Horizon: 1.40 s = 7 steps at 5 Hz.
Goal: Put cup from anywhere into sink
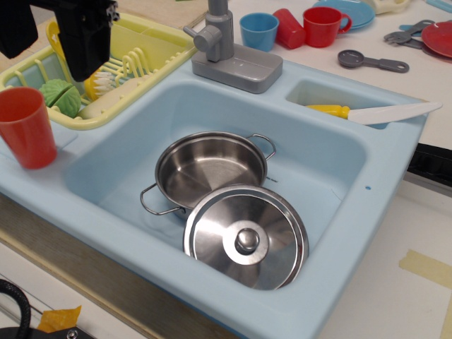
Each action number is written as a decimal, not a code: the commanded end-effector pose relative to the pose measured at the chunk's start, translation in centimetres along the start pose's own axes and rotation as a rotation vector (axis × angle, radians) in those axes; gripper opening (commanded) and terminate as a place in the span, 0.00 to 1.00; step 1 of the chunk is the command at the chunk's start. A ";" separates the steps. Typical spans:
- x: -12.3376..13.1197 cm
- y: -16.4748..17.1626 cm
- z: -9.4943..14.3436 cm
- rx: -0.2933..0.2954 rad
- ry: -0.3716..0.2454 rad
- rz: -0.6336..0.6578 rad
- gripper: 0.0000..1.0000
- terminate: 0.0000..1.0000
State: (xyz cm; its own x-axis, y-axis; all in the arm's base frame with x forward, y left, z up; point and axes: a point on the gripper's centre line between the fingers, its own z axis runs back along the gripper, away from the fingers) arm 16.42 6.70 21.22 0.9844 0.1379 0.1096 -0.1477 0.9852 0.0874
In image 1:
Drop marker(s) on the yellow dish drying rack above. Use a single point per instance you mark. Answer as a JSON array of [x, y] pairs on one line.
[[142, 53]]

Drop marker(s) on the grey toy fork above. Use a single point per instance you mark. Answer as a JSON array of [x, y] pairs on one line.
[[402, 38]]

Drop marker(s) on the yellow tape piece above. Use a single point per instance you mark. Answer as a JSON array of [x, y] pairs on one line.
[[58, 320]]

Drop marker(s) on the red tumbler lying down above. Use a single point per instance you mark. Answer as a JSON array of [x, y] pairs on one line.
[[290, 32]]

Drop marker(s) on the yellow handled white toy knife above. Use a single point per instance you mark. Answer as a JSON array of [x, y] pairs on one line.
[[379, 115]]

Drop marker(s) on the red plastic tumbler cup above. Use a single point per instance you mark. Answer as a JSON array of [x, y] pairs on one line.
[[25, 127]]

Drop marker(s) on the grey toy faucet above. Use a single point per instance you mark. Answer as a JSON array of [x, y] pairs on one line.
[[218, 58]]

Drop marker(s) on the grey toy measuring spoon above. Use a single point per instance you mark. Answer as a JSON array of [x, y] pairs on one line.
[[351, 59]]

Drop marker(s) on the wooden counter base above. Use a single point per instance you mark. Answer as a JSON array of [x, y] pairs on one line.
[[148, 310]]

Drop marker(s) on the stainless steel pot lid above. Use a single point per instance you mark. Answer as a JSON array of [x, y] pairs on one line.
[[250, 234]]

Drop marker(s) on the blue toy utensil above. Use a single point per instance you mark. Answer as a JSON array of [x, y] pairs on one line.
[[444, 5]]

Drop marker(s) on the red mug with handle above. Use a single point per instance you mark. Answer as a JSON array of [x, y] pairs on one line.
[[323, 24]]

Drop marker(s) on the beige masking tape strip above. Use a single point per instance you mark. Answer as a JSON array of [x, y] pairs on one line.
[[427, 267]]

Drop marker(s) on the yellow dish brush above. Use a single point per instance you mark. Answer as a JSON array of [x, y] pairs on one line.
[[99, 84]]

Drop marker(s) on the green toy cabbage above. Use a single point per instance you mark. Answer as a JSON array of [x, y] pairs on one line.
[[63, 95]]

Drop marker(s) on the red plastic plate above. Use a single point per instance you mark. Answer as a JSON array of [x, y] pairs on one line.
[[438, 38]]

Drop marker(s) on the cream plastic toy item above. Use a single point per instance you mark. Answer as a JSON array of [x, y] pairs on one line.
[[388, 6]]

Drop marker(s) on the blue plastic cup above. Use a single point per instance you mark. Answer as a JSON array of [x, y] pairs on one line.
[[259, 30]]

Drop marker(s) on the blue plastic plate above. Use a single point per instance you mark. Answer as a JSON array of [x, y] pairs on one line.
[[362, 14]]

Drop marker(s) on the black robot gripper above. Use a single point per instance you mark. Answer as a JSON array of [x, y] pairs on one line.
[[84, 31]]

